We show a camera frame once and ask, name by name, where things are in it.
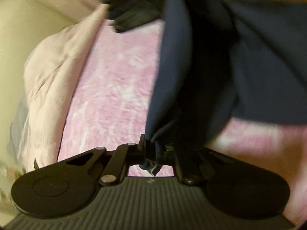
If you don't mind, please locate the navy blue sweatshirt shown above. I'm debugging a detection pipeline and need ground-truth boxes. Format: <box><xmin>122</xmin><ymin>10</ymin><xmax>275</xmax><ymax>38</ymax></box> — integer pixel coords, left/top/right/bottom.
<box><xmin>141</xmin><ymin>0</ymin><xmax>306</xmax><ymax>174</ymax></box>

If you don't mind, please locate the pink floral bed blanket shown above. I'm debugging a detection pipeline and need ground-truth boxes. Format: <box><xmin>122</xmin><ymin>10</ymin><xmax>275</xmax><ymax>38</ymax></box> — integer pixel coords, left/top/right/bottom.
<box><xmin>58</xmin><ymin>21</ymin><xmax>306</xmax><ymax>225</ymax></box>

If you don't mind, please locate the pale pink duvet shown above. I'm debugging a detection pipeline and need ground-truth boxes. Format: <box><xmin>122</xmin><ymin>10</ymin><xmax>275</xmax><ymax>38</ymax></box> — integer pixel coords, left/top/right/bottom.
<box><xmin>7</xmin><ymin>4</ymin><xmax>107</xmax><ymax>172</ymax></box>

